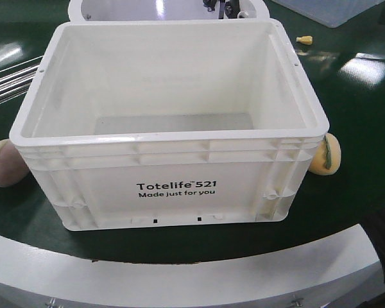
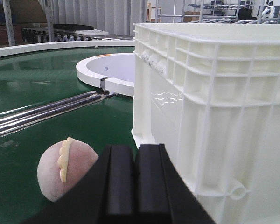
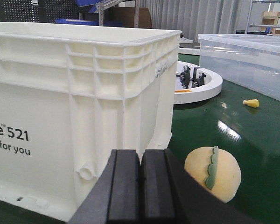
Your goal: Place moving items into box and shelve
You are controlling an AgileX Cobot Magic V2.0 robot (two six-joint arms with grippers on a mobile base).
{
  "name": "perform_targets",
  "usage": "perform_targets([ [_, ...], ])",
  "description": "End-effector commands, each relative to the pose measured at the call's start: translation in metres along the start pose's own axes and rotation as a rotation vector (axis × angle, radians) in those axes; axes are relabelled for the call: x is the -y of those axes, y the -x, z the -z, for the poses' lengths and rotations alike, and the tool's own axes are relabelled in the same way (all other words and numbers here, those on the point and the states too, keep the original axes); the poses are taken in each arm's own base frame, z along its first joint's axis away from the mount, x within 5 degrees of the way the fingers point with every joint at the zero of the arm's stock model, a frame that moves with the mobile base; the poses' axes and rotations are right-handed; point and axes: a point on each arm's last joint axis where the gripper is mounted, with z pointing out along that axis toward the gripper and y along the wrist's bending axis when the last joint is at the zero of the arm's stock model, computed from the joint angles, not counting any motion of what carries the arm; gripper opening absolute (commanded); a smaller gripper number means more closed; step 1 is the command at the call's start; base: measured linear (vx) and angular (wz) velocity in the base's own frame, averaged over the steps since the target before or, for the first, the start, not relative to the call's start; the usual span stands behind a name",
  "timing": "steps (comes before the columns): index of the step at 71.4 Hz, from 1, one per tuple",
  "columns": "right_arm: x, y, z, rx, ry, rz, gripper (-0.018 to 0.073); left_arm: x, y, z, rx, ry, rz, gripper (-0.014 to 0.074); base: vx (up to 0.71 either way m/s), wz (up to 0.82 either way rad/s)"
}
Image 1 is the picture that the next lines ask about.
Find white plastic Totelife crate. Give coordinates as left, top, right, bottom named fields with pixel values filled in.
left=10, top=19, right=329, bottom=231

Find yellow plush toy green stripe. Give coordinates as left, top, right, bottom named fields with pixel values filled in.
left=308, top=133, right=341, bottom=176

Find pink plush toy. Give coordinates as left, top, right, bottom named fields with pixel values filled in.
left=0, top=139, right=30, bottom=187

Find black machinery in background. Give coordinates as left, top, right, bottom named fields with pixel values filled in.
left=202, top=0, right=248, bottom=19

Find small yellow toy piece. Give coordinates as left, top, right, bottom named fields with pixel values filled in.
left=296, top=35, right=313, bottom=46

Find clear plastic container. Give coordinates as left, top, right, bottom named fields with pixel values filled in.
left=274, top=0, right=383, bottom=28

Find metal rods rack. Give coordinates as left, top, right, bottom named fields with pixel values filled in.
left=0, top=56, right=43, bottom=104

